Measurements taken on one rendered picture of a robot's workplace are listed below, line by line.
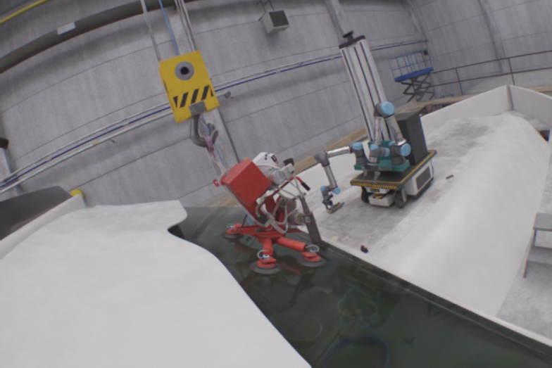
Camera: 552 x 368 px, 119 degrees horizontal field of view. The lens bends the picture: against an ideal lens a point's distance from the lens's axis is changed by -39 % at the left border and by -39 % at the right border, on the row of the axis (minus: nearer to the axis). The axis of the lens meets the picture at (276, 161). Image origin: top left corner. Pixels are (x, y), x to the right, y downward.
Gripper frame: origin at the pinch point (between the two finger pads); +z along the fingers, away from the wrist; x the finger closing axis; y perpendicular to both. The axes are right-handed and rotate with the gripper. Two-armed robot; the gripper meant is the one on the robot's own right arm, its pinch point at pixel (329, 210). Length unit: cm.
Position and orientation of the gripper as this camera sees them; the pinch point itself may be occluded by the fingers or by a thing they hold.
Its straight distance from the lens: 317.8
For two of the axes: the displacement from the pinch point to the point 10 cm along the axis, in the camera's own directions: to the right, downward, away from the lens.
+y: -8.3, 3.9, -4.1
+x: 4.5, 0.2, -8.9
